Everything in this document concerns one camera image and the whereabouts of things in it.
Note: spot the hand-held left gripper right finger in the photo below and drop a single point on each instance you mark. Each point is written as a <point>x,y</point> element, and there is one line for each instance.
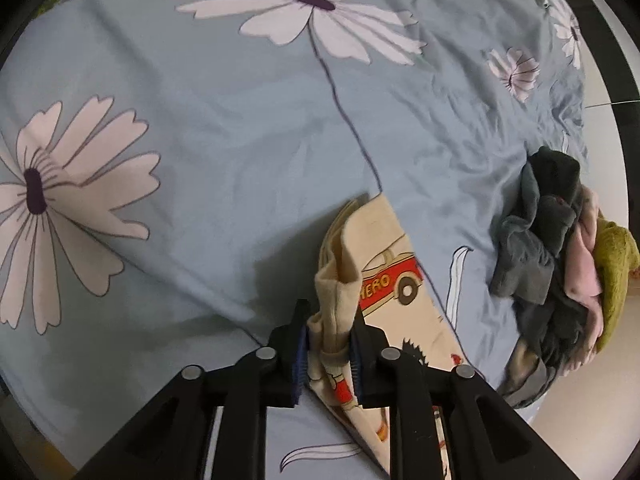
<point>357,360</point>

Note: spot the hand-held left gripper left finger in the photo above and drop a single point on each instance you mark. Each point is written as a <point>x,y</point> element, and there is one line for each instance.
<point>300,360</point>

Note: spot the cream car print top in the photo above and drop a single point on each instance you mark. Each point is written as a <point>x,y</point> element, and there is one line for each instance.
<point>380,260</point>

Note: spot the grey pants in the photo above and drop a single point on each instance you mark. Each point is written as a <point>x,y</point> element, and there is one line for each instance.
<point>525,375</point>

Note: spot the black garment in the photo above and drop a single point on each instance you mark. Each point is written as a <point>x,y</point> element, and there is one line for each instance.
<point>555,325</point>

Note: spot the dark grey garment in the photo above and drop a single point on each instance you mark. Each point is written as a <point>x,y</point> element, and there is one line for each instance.
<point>525,240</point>

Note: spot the blue floral blanket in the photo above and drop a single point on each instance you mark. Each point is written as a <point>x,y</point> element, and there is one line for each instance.
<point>200,135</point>

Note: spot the pink fleece garment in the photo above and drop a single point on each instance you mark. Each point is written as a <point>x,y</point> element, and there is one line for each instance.
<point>585,260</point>

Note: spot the olive green sweater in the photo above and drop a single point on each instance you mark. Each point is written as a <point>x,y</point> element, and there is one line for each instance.
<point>617,270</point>

